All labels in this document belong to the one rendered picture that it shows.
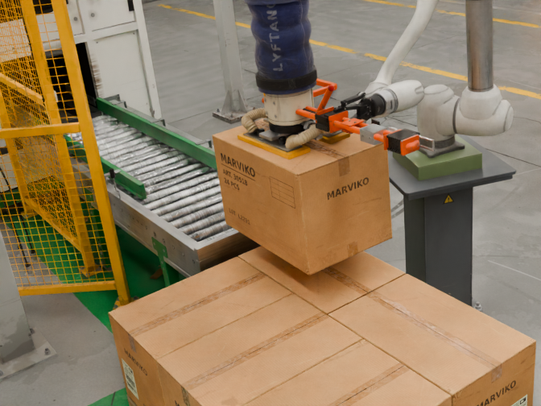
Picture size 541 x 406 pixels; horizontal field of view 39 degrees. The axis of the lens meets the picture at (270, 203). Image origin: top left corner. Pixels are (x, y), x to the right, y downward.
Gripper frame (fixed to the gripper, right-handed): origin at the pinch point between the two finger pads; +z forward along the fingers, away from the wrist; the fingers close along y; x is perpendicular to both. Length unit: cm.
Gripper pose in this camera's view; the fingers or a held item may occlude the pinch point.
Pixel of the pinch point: (334, 119)
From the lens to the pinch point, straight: 267.3
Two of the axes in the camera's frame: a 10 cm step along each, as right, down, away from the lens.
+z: -8.1, 3.2, -4.9
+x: -5.8, -3.0, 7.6
